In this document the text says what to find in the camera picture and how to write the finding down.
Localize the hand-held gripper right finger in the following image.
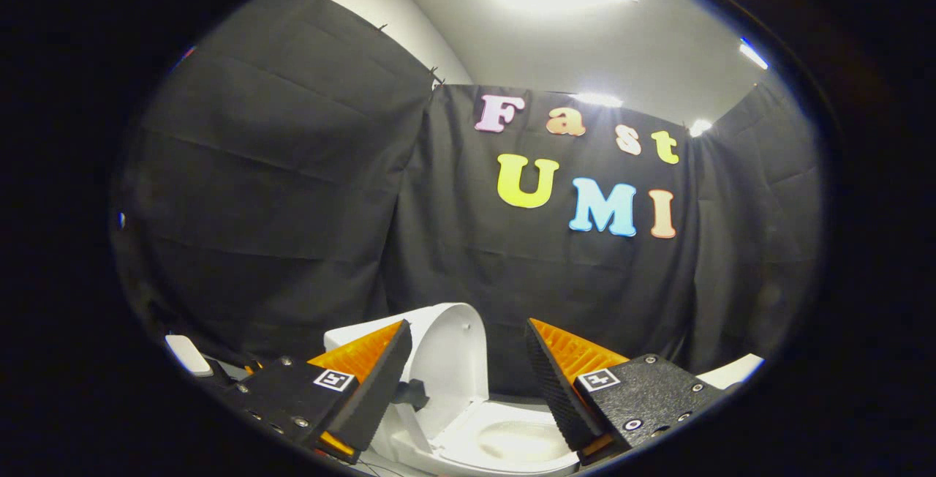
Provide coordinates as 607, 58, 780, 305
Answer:
524, 318, 726, 459

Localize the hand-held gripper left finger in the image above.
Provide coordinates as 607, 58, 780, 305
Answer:
233, 320, 413, 463

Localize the white toilet lid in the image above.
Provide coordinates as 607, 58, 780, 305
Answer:
395, 303, 489, 457

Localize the white toilet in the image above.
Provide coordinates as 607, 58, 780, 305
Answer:
324, 320, 584, 477

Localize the white flat object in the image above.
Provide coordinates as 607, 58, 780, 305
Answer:
695, 353, 766, 391

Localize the white rectangular box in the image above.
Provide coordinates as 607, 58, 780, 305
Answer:
164, 334, 215, 378

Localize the black backdrop cloth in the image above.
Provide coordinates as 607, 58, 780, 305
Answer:
110, 0, 823, 397

